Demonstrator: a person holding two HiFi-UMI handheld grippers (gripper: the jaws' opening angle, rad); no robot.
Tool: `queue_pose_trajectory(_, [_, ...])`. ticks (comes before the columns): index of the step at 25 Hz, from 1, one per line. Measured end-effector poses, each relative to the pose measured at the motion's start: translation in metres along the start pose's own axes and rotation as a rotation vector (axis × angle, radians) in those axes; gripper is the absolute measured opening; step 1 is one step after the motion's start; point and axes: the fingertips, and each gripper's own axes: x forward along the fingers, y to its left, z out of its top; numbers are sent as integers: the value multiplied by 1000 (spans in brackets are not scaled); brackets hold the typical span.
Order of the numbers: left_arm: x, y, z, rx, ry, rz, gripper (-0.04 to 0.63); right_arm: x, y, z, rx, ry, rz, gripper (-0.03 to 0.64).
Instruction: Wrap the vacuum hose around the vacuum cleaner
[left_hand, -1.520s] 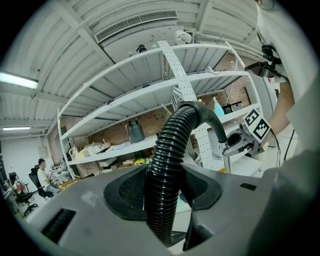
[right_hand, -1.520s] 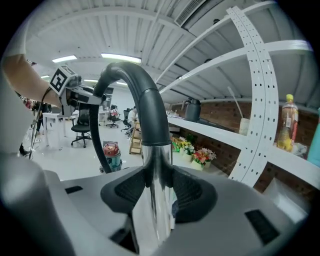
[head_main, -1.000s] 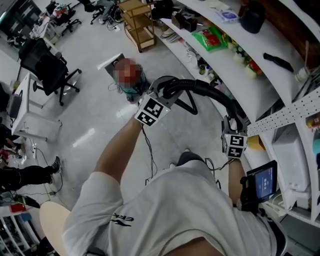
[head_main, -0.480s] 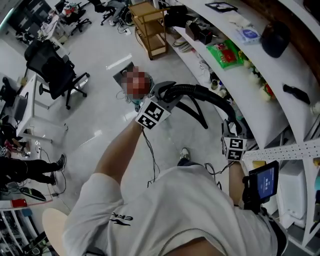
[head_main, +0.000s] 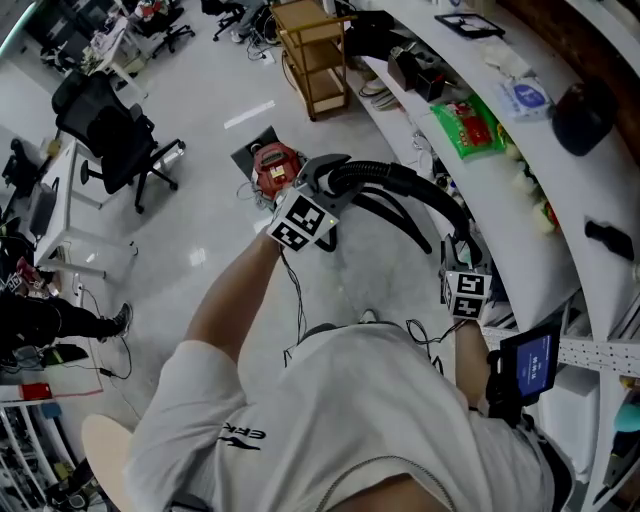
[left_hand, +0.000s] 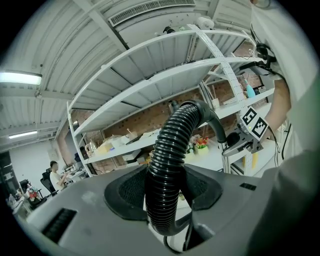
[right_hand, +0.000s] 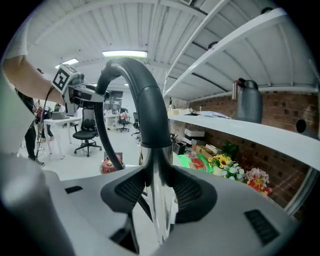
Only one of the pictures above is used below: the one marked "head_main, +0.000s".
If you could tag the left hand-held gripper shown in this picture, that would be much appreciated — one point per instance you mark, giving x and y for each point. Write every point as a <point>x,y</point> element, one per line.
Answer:
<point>302,220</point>

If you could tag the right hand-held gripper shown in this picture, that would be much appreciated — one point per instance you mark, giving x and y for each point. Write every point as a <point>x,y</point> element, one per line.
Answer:
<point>467,295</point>

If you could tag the person's left forearm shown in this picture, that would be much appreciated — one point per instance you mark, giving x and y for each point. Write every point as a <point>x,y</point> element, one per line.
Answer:
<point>225,310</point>

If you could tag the person's right forearm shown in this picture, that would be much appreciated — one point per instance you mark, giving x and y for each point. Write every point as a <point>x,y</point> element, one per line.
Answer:
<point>472,360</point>

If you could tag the red vacuum cleaner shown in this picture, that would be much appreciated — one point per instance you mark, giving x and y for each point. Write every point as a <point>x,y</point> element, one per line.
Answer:
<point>275,170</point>

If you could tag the white metal shelving unit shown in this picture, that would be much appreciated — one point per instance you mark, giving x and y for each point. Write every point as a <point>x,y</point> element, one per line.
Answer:
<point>540,250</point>

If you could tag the artificial flower bunch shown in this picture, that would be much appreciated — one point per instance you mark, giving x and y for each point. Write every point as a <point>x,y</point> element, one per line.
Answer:
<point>545,217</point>

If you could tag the grey metal plate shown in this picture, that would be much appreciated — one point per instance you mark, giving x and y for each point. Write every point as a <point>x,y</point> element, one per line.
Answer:
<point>250,145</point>

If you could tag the white slipper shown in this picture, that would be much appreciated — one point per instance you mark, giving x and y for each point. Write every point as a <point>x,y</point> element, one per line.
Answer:
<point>386,101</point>
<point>374,87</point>

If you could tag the person's right shoe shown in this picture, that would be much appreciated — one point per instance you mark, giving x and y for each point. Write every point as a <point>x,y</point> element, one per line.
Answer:
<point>368,316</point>

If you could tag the yellow artificial sunflowers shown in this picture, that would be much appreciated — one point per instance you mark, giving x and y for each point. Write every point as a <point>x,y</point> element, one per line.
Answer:
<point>505,140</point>

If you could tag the black chest-mounted screen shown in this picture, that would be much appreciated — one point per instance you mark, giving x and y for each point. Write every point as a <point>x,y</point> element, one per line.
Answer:
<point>530,365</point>

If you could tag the green red snack packet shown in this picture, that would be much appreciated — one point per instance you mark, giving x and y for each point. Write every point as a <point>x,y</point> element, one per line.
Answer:
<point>467,130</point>

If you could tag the brown box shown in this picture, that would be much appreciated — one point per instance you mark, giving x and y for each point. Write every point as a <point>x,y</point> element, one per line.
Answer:
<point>402,67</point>

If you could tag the black box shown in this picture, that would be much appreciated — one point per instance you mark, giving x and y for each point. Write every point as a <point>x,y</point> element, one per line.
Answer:
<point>430,85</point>

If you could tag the white power strip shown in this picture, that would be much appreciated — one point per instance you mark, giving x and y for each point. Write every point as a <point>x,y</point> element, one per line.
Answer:
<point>267,57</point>

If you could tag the black handheld tool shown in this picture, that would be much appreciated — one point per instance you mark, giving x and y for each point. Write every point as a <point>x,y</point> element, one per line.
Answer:
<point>610,240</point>

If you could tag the black bag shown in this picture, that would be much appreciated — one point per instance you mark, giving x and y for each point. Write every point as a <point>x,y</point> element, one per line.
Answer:
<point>370,32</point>

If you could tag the blue white packet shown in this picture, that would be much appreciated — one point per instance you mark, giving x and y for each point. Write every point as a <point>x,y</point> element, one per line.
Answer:
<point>525,97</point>

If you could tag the wooden shelf cart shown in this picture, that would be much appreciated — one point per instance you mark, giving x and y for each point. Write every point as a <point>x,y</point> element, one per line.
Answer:
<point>307,15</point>

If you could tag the person's white shirt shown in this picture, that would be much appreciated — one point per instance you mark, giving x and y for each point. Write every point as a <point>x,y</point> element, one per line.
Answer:
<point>350,400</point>

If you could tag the black mesh office chair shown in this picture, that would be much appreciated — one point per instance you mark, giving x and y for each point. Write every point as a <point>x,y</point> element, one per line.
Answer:
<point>120,145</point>

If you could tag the white desk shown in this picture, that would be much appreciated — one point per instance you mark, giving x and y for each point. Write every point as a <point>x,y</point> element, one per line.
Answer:
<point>112,50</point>
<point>57,200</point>

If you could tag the black green board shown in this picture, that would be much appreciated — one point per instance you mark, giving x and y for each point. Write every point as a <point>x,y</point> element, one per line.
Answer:
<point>65,355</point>

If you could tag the round beige table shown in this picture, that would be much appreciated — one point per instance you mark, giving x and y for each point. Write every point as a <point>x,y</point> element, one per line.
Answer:
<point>107,465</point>

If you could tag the red box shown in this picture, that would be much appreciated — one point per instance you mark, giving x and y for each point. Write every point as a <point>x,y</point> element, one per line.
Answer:
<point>36,391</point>

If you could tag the black picture frame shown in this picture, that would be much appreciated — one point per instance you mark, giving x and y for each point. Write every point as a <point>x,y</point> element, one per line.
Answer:
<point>470,25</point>

